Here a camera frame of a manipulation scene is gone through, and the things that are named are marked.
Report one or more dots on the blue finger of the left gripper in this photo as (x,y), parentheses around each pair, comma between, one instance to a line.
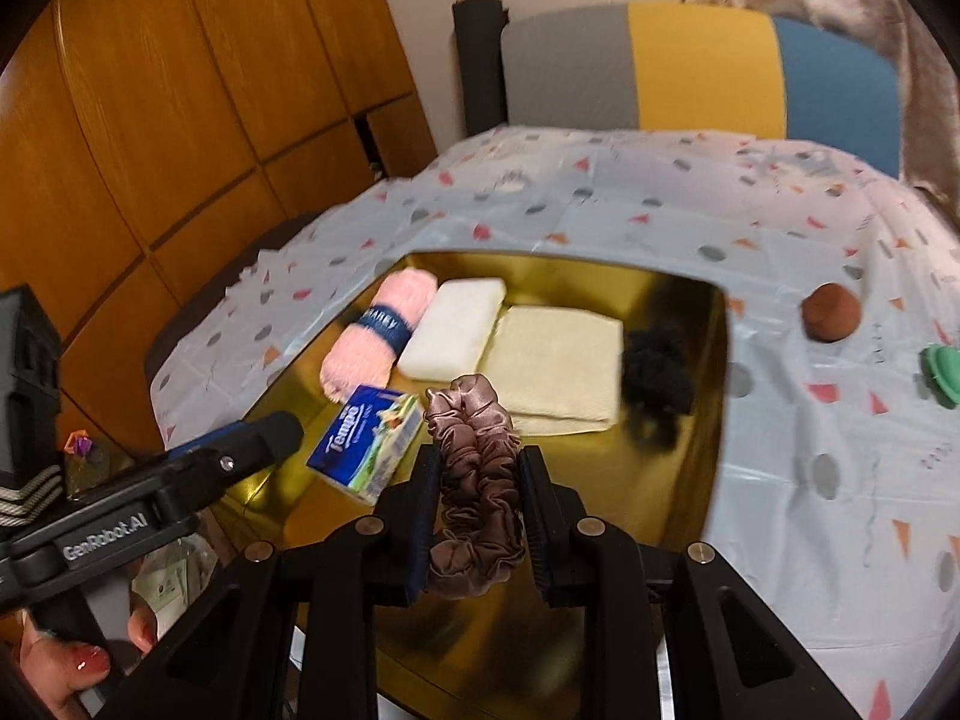
(212,440)

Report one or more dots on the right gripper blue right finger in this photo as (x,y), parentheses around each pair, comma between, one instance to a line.
(546,528)

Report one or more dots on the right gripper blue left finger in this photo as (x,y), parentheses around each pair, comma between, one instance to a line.
(417,516)

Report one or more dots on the blue Tempo tissue pack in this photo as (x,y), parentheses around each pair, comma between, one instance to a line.
(367,440)

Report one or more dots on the pink satin scrunchie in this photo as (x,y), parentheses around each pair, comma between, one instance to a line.
(481,540)

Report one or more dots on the cream knitted cloth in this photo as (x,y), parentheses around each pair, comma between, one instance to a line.
(556,370)

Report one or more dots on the left hand red nails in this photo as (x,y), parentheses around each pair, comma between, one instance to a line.
(59,672)

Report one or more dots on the pink rolled towel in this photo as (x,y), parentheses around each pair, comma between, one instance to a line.
(368,348)

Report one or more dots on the gold tray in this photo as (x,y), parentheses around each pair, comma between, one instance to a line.
(507,654)

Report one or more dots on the black fluffy object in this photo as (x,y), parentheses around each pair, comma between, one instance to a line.
(655,380)

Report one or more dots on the white foam sponge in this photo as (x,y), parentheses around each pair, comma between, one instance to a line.
(450,339)

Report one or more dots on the patterned plastic tablecloth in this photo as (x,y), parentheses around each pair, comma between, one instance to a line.
(837,495)

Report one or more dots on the wooden cabinet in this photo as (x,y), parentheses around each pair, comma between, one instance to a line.
(147,143)

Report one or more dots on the brown makeup sponge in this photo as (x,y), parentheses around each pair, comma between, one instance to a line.
(830,313)

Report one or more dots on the grey yellow blue chair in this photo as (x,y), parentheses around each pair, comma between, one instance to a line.
(661,66)

